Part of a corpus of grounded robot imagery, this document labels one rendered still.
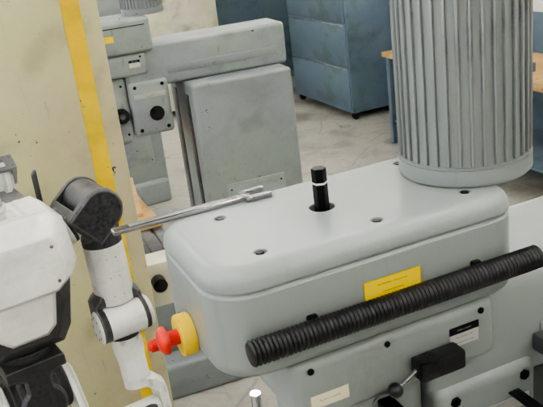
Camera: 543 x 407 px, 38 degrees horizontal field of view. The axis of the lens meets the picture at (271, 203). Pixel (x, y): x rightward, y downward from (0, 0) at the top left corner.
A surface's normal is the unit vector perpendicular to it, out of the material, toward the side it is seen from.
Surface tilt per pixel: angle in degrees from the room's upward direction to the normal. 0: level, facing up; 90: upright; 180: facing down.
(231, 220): 0
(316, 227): 0
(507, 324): 90
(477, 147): 90
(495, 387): 90
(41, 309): 90
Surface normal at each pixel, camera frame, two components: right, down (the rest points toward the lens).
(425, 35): -0.64, 0.34
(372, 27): 0.41, 0.28
